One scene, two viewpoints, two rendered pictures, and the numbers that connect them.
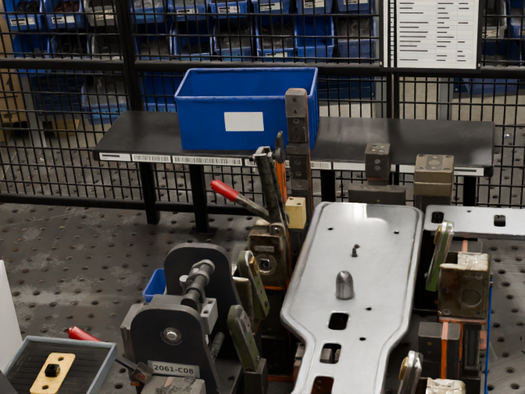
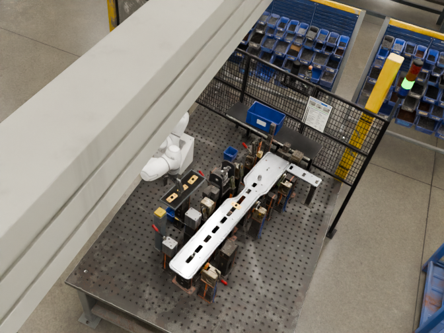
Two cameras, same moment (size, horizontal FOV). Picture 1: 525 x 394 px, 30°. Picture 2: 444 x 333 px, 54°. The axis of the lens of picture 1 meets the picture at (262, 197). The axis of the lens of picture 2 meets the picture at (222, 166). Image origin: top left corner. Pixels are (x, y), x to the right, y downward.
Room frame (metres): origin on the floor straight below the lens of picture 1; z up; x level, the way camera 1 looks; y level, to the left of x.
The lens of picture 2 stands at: (-0.91, -0.37, 3.65)
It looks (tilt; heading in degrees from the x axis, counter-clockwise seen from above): 48 degrees down; 13
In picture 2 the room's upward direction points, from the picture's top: 9 degrees clockwise
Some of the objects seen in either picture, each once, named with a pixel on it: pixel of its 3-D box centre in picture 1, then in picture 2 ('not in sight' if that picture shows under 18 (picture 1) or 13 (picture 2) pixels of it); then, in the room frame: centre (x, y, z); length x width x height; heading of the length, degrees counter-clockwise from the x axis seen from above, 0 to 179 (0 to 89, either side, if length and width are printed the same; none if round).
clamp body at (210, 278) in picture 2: not in sight; (209, 283); (0.48, -0.08, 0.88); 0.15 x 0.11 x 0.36; 75
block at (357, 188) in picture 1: (377, 247); (280, 164); (1.80, -0.24, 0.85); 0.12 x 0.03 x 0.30; 75
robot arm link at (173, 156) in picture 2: not in sight; (172, 157); (0.83, 0.38, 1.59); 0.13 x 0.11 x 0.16; 155
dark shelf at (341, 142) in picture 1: (292, 141); (272, 129); (2.01, -0.08, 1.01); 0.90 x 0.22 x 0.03; 75
